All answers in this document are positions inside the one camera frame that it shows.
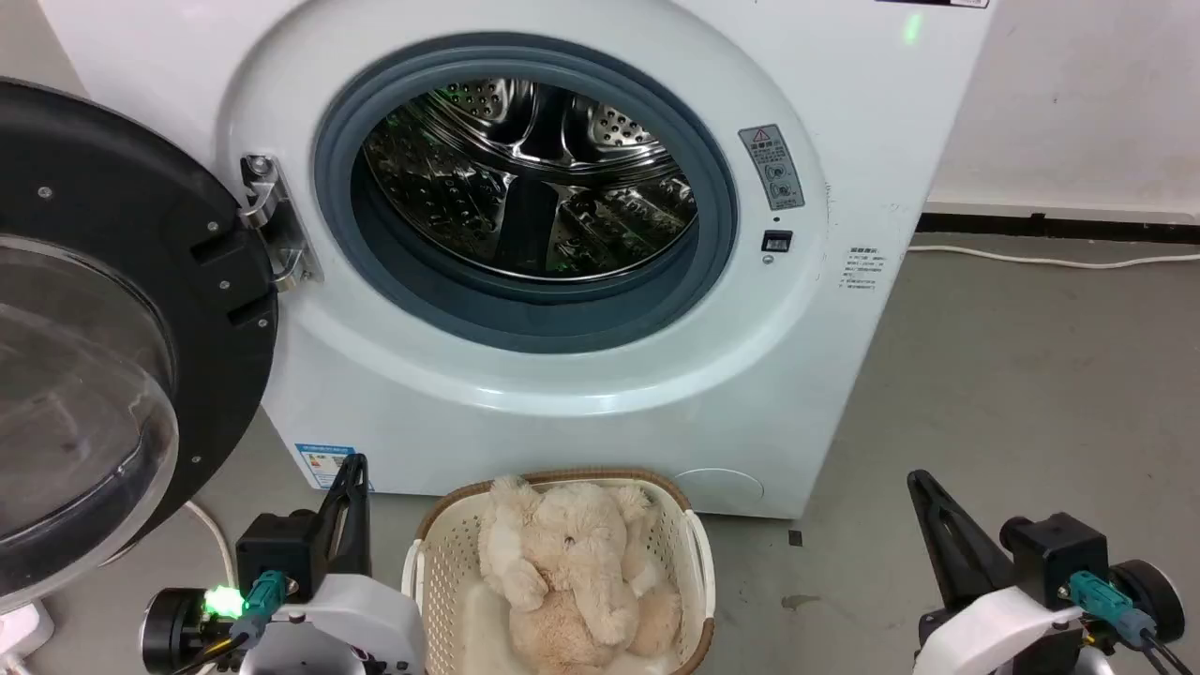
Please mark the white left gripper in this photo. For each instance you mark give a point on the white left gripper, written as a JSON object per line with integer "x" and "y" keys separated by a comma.
{"x": 366, "y": 619}

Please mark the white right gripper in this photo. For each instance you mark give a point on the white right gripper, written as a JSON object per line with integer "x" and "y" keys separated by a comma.
{"x": 994, "y": 633}

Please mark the white front-load washing machine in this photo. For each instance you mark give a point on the white front-load washing machine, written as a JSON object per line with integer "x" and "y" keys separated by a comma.
{"x": 581, "y": 412}

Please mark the blue energy label sticker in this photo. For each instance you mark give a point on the blue energy label sticker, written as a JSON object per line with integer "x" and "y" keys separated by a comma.
{"x": 323, "y": 463}

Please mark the cream plastic laundry basket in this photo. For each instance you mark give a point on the cream plastic laundry basket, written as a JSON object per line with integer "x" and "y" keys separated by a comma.
{"x": 441, "y": 562}

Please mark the cream plush elephant toy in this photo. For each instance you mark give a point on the cream plush elephant toy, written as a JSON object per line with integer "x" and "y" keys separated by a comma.
{"x": 562, "y": 544}

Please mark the round white filter cover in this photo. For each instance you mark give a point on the round white filter cover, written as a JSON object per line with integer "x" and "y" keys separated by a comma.
{"x": 720, "y": 489}

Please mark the cream plush teddy bear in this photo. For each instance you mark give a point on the cream plush teddy bear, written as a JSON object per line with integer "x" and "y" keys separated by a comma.
{"x": 562, "y": 637}

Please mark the grey rubber door gasket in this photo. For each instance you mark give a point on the grey rubber door gasket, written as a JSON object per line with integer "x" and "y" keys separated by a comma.
{"x": 441, "y": 300}

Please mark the small printed text label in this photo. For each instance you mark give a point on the small printed text label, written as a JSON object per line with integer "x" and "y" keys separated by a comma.
{"x": 862, "y": 268}

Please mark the metal door hinge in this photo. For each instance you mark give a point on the metal door hinge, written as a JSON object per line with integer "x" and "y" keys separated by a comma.
{"x": 277, "y": 225}

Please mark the black round washer door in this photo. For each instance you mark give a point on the black round washer door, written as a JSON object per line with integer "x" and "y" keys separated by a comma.
{"x": 103, "y": 309}

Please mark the black door latch socket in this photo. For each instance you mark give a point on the black door latch socket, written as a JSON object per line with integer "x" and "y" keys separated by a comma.
{"x": 776, "y": 241}

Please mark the steel washer drum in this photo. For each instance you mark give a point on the steel washer drum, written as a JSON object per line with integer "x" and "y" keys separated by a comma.
{"x": 525, "y": 178}

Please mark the grey warning sticker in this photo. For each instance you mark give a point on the grey warning sticker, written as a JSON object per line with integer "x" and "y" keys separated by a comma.
{"x": 772, "y": 167}

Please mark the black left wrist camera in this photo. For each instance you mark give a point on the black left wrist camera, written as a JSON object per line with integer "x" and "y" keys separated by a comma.
{"x": 277, "y": 553}

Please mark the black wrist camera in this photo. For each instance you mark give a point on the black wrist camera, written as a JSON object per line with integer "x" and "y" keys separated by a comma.
{"x": 1055, "y": 553}
{"x": 277, "y": 553}

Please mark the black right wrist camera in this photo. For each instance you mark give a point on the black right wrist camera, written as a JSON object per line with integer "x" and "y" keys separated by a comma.
{"x": 1055, "y": 553}

